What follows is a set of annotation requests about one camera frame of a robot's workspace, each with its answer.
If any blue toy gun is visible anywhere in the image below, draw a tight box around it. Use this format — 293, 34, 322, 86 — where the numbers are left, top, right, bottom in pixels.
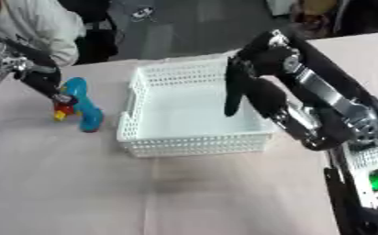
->
52, 76, 106, 133

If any white perforated plastic basket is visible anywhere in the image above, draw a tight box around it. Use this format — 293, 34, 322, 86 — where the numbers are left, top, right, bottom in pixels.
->
115, 56, 278, 159

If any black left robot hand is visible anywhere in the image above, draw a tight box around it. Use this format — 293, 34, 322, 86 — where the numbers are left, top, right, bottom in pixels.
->
4, 37, 73, 105

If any person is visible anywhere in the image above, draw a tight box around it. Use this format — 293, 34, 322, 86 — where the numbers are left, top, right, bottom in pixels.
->
0, 0, 88, 68

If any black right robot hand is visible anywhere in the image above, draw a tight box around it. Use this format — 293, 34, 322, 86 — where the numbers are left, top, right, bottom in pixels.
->
222, 28, 378, 151

